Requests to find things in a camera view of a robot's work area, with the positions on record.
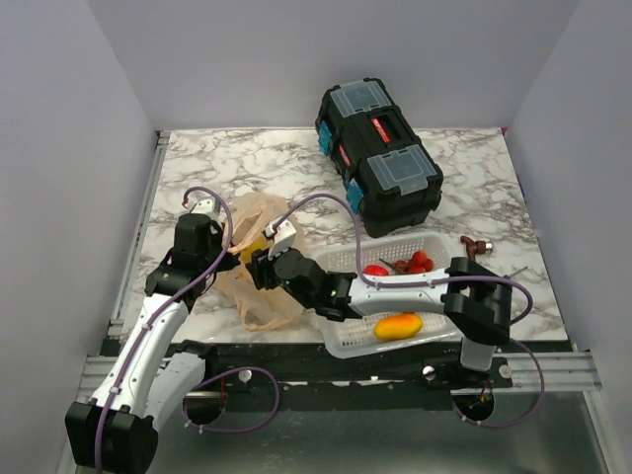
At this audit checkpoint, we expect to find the white plastic basket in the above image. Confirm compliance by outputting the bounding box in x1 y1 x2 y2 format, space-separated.
314 231 460 359

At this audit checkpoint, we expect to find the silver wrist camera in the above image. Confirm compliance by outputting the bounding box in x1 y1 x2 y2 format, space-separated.
263 218 297 260
183 197 221 221

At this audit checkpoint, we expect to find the aluminium frame rail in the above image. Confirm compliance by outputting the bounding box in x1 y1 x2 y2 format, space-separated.
58 130 608 474

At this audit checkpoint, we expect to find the brown metal fitting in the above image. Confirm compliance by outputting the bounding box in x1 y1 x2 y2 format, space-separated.
459 235 495 261

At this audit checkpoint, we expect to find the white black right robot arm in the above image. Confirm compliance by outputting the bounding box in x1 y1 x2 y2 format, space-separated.
246 248 513 387

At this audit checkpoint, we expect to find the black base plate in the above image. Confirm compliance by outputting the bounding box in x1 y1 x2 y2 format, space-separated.
101 340 579 414

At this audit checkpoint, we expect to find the orange yellow fake mango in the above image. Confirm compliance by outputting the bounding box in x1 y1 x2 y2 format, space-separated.
373 313 424 341

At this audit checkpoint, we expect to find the red fake lychee bunch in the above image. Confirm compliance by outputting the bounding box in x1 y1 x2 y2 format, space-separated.
380 250 435 275

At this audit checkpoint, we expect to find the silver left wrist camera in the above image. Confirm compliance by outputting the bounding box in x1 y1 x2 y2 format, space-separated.
183 197 221 221

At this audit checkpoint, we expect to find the green handled screwdriver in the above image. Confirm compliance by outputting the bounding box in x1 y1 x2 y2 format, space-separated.
510 266 529 278

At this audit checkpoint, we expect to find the black plastic toolbox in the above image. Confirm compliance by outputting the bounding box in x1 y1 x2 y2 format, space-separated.
315 78 443 238

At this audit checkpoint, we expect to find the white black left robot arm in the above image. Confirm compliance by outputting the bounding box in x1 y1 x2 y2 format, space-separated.
65 213 238 473

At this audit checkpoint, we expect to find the translucent orange plastic bag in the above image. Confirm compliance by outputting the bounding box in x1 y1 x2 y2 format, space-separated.
214 192 304 332

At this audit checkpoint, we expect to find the yellow fake pear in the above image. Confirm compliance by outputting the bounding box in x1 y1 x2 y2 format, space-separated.
240 235 270 264

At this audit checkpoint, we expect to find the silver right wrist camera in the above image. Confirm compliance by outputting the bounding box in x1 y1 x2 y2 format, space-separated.
263 218 297 260

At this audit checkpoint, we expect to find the red fake apple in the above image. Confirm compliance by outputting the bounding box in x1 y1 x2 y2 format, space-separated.
362 265 389 277

